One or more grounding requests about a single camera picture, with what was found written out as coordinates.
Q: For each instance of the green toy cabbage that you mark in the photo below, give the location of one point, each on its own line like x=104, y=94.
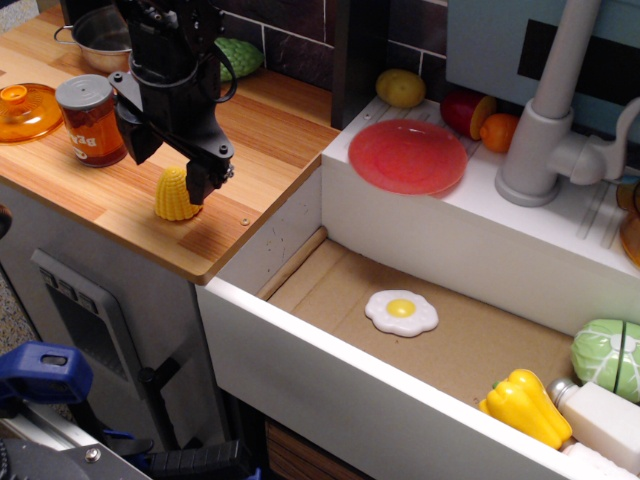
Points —
x=606, y=352

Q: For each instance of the orange toy fruit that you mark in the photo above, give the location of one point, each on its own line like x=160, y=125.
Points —
x=497, y=132

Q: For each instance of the yellow toy potato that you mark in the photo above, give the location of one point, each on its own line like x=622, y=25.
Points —
x=400, y=88

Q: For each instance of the green toy bitter gourd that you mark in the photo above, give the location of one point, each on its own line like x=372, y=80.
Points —
x=243, y=56

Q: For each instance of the red toy apple half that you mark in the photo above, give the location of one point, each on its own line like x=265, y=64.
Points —
x=465, y=111

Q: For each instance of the grey toy faucet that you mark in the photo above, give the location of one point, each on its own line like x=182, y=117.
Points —
x=544, y=147

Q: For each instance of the white toy sink basin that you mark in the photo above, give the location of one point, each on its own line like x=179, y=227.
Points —
x=288, y=334

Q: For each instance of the yellow toy corn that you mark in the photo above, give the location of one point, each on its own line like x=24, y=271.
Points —
x=172, y=200

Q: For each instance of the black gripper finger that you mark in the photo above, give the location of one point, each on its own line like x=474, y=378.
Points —
x=136, y=132
x=201, y=181

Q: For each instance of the orange toy beans can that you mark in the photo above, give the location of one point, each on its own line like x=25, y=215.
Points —
x=87, y=105

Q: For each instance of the red plastic plate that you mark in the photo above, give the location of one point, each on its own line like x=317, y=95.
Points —
x=408, y=157

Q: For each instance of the orange transparent pot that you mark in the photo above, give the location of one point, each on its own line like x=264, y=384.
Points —
x=627, y=197

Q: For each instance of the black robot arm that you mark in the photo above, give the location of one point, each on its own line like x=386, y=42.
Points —
x=168, y=38

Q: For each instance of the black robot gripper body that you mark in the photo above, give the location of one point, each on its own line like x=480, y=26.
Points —
x=182, y=113

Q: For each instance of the yellow toy bell pepper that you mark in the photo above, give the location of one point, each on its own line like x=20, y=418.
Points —
x=521, y=402

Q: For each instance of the white toy bottle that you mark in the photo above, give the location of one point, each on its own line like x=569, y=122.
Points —
x=600, y=420

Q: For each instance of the orange transparent pot lid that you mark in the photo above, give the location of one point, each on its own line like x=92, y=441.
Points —
x=29, y=111

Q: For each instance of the toy fried egg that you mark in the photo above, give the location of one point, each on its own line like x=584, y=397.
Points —
x=401, y=313

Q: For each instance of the steel cooking pot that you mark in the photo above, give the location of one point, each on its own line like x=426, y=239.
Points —
x=102, y=37

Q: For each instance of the blue clamp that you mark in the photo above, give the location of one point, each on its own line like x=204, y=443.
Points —
x=44, y=373

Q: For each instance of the grey toy oven door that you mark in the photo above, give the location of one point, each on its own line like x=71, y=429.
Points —
x=72, y=310

